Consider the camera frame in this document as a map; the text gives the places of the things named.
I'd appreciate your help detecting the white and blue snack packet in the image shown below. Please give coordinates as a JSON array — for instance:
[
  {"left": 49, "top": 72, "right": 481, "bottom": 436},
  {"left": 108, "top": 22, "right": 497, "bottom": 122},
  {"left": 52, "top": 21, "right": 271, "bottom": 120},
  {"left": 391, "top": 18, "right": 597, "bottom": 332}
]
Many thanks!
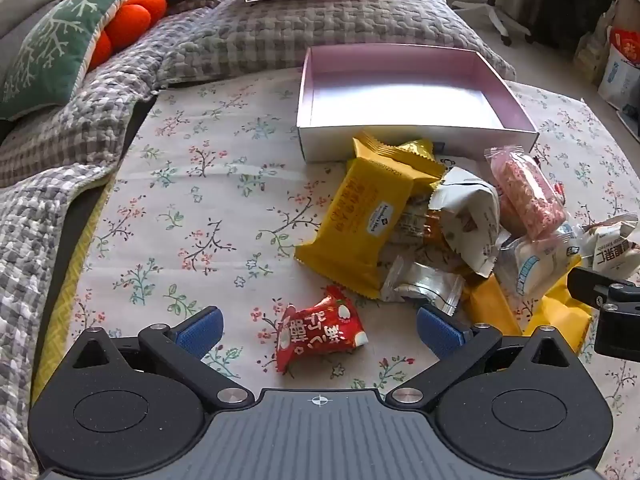
[{"left": 500, "top": 232, "right": 583, "bottom": 301}]

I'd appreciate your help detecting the pink cardboard box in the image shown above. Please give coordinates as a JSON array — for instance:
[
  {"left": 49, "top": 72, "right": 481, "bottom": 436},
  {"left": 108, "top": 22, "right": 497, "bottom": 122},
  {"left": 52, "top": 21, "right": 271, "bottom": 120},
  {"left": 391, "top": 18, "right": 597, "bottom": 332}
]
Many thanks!
[{"left": 296, "top": 45, "right": 540, "bottom": 163}]

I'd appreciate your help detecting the small orange plush cushion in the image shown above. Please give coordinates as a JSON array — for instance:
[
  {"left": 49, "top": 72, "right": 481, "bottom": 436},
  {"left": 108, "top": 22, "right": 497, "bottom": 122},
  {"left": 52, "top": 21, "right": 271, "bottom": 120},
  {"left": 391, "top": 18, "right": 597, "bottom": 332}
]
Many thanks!
[{"left": 87, "top": 0, "right": 168, "bottom": 72}]

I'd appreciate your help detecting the grey cushion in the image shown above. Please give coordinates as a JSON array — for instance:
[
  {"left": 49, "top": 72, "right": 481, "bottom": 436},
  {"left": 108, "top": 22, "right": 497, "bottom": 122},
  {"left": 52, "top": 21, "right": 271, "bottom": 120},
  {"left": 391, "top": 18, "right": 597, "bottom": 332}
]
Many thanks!
[{"left": 0, "top": 0, "right": 63, "bottom": 56}]

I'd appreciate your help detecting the white plastic bag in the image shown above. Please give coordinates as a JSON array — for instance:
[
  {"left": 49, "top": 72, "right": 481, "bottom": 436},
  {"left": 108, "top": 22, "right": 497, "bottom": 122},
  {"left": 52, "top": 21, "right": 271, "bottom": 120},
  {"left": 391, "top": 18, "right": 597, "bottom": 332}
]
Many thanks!
[{"left": 597, "top": 45, "right": 640, "bottom": 111}]

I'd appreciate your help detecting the pink rice snack packet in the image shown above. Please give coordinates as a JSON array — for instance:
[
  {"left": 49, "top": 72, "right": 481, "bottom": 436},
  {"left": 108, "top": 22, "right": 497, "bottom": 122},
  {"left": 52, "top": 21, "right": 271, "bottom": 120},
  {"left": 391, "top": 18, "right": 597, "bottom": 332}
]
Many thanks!
[{"left": 484, "top": 145, "right": 568, "bottom": 242}]

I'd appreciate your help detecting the stack of papers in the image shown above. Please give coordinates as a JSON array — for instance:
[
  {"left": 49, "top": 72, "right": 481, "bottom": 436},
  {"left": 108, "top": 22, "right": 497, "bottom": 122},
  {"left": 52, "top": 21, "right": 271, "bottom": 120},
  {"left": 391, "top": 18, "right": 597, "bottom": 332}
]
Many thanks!
[{"left": 572, "top": 30, "right": 609, "bottom": 86}]

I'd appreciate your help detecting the white office chair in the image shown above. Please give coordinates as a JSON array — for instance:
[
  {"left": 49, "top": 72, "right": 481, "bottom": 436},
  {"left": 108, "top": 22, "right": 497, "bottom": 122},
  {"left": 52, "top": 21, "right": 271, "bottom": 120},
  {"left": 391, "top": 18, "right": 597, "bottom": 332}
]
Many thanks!
[{"left": 452, "top": 0, "right": 566, "bottom": 47}]

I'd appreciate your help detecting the small silver snack packet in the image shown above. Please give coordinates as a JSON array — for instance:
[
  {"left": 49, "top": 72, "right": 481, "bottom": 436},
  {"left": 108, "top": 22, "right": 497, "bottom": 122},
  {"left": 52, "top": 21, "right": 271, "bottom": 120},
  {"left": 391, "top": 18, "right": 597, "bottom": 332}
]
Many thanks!
[{"left": 381, "top": 255, "right": 465, "bottom": 317}]

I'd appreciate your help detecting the brown crisp bar packet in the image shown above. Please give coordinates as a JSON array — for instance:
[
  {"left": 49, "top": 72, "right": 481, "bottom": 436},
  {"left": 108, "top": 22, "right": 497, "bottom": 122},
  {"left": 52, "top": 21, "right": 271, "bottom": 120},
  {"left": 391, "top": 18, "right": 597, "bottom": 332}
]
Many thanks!
[{"left": 499, "top": 192, "right": 528, "bottom": 237}]

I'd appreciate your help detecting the red snack packet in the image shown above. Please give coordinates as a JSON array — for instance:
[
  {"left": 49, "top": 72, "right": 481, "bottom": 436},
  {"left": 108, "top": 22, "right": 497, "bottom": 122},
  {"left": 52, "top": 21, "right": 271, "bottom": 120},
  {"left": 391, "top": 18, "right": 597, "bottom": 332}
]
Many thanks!
[{"left": 275, "top": 285, "right": 369, "bottom": 375}]

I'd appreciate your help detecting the green snowflake pillow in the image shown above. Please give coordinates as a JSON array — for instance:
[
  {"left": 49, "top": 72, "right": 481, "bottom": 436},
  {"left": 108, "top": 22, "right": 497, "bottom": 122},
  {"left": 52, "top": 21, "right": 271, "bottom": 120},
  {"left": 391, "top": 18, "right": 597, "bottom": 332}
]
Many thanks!
[{"left": 0, "top": 0, "right": 155, "bottom": 122}]

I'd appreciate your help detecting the white torn snack wrapper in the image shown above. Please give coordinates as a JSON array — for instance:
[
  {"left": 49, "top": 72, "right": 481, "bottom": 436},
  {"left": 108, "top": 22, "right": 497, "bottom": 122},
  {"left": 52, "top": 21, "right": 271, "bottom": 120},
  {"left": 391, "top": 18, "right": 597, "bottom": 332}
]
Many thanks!
[{"left": 429, "top": 166, "right": 502, "bottom": 279}]

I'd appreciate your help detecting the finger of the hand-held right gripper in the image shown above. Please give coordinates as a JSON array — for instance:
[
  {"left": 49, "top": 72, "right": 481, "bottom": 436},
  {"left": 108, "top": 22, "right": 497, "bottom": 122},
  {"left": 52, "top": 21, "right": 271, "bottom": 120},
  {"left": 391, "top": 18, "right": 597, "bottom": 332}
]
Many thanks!
[{"left": 566, "top": 266, "right": 640, "bottom": 311}]

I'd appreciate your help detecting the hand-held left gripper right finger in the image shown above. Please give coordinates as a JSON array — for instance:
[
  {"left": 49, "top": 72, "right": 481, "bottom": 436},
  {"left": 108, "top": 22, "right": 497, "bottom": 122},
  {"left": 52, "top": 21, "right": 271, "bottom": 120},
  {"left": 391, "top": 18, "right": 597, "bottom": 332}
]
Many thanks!
[{"left": 386, "top": 305, "right": 569, "bottom": 409}]

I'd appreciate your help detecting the white black-lettered snack packet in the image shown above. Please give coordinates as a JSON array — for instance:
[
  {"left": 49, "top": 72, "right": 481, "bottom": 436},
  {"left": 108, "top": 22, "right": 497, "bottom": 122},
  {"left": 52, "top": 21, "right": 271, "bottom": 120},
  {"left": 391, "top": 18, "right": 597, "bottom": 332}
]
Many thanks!
[{"left": 575, "top": 212, "right": 640, "bottom": 281}]

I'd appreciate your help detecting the red plastic bag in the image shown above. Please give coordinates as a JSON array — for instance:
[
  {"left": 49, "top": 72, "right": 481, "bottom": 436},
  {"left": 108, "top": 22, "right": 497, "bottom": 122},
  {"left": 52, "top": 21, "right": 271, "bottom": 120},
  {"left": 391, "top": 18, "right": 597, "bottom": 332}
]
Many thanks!
[{"left": 607, "top": 25, "right": 640, "bottom": 68}]

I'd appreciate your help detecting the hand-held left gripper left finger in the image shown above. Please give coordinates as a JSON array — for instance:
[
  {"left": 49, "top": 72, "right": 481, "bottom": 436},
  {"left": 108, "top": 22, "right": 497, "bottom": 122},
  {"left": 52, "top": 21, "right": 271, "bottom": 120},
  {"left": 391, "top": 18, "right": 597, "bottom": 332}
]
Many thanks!
[{"left": 72, "top": 306, "right": 254, "bottom": 410}]

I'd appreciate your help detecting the yellow woven cloth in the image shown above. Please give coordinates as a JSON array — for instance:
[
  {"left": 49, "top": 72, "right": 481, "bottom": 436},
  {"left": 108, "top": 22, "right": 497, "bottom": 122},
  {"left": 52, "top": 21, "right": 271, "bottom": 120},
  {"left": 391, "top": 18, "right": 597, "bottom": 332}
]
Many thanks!
[{"left": 31, "top": 180, "right": 117, "bottom": 408}]

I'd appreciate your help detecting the orange brown snack packet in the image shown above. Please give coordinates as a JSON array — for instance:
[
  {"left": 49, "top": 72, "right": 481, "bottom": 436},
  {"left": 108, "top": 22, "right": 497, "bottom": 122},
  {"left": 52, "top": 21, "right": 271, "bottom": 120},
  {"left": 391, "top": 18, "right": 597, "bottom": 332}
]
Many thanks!
[{"left": 390, "top": 204, "right": 447, "bottom": 247}]

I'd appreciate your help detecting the yellow blue-label snack packet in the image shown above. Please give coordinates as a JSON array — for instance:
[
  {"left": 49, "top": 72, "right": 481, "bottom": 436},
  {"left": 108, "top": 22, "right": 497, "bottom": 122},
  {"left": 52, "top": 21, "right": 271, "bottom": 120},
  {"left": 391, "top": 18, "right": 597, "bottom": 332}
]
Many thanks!
[{"left": 294, "top": 157, "right": 416, "bottom": 302}]

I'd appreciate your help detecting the plain yellow snack packet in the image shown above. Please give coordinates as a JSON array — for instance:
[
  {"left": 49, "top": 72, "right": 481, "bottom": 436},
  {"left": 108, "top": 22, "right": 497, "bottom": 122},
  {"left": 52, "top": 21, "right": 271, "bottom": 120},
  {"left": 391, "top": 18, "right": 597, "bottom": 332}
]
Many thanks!
[{"left": 351, "top": 131, "right": 446, "bottom": 183}]

